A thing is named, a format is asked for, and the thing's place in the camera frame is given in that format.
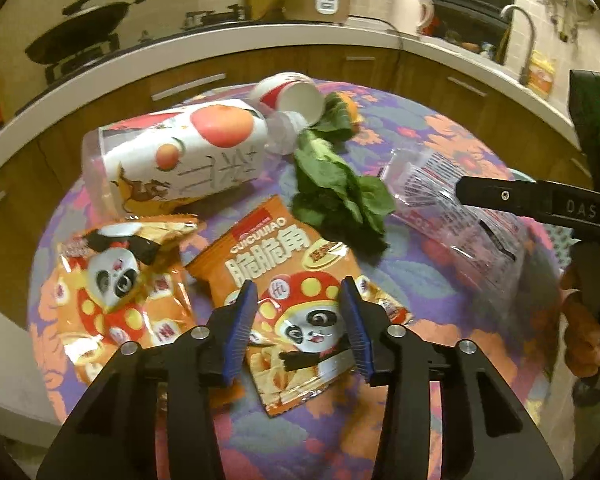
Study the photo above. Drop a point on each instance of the orange panda snack bag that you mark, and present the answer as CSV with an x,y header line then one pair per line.
x,y
298,345

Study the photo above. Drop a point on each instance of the white electric kettle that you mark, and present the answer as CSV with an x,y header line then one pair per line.
x,y
411,16

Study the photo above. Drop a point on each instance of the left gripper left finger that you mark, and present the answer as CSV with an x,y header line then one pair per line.
x,y
110,433

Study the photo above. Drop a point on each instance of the person right hand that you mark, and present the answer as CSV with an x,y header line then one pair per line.
x,y
582,335

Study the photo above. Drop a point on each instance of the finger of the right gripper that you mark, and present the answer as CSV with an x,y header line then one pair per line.
x,y
547,202

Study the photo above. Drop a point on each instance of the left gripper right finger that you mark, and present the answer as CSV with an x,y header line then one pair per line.
x,y
487,433

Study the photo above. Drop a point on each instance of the black gas stove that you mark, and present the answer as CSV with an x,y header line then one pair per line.
x,y
136,32

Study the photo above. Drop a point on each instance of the plastic bottle peach label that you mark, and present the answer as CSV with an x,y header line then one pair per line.
x,y
155,163

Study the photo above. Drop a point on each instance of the black wok pan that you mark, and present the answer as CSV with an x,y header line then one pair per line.
x,y
80,29

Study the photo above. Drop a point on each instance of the green leafy vegetable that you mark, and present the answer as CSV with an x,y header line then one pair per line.
x,y
331,196

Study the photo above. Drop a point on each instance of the clear plastic wrapper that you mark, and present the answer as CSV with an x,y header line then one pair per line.
x,y
486,246

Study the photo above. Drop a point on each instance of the yellow detergent bottle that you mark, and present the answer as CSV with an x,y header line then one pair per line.
x,y
541,74

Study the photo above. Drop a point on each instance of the orange peel piece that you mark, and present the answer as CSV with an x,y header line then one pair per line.
x,y
356,118

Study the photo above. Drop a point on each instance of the floral purple tablecloth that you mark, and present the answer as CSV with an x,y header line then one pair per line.
x,y
335,435

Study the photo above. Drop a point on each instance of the red white paper cup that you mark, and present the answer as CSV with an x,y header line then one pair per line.
x,y
290,92

